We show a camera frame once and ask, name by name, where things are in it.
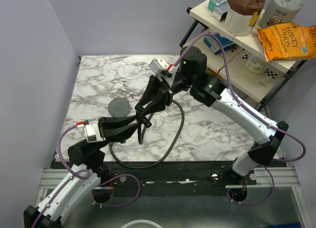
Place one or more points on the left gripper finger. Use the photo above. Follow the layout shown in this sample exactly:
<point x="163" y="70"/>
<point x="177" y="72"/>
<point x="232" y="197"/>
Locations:
<point x="120" y="134"/>
<point x="117" y="122"/>

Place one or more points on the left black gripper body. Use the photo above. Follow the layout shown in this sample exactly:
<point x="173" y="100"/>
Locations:
<point x="110" y="127"/>

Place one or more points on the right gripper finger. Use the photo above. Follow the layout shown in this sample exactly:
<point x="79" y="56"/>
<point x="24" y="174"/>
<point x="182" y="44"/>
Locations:
<point x="149" y="93"/>
<point x="150" y="108"/>

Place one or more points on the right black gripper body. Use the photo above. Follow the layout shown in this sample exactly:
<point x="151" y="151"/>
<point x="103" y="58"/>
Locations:
<point x="163" y="84"/>

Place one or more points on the grey shower head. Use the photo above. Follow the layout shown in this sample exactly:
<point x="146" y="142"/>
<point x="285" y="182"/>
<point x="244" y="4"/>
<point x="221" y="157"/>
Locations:
<point x="119" y="107"/>

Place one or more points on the black T-shaped fitting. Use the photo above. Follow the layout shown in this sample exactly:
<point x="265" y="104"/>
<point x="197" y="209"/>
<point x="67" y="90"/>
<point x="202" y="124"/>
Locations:
<point x="145" y="120"/>

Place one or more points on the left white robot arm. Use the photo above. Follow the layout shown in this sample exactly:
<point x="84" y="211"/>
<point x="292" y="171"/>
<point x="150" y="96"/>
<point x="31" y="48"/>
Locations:
<point x="85" y="173"/>

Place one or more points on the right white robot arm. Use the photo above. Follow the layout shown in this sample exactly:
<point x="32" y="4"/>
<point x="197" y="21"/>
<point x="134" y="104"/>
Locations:
<point x="211" y="91"/>

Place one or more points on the orange snack bag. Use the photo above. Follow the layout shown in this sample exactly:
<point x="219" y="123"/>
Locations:
<point x="211" y="72"/>

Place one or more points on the cream three-tier shelf rack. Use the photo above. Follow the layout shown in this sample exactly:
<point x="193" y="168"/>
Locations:
<point x="257" y="90"/>

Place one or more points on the white round rim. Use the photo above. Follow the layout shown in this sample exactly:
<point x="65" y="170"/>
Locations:
<point x="137" y="222"/>

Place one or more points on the silver small box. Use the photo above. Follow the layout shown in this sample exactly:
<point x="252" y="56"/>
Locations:
<point x="220" y="12"/>

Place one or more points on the teal small box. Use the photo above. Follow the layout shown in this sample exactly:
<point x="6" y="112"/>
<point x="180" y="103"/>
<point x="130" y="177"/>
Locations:
<point x="215" y="3"/>

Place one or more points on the yellow clip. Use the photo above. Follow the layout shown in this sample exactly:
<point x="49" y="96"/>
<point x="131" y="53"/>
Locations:
<point x="253" y="19"/>

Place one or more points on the white cup brown lid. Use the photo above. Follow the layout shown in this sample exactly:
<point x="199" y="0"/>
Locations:
<point x="239" y="14"/>

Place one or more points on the orange honey dijon bag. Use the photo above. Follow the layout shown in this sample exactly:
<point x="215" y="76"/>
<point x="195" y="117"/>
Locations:
<point x="288" y="41"/>

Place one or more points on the grey cylindrical canister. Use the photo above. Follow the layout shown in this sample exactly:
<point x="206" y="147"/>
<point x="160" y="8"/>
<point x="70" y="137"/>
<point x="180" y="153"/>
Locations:
<point x="280" y="11"/>

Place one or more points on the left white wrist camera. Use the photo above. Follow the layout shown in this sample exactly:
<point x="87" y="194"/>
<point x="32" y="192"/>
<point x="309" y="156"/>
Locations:
<point x="92" y="132"/>

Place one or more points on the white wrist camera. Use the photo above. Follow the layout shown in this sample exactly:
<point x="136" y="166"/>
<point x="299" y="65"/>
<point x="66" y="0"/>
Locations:
<point x="92" y="132"/>
<point x="164" y="72"/>

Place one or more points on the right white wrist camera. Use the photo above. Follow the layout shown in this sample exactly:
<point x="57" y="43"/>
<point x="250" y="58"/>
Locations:
<point x="164" y="72"/>

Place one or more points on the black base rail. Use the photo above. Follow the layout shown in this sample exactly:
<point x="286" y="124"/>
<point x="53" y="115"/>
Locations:
<point x="183" y="178"/>

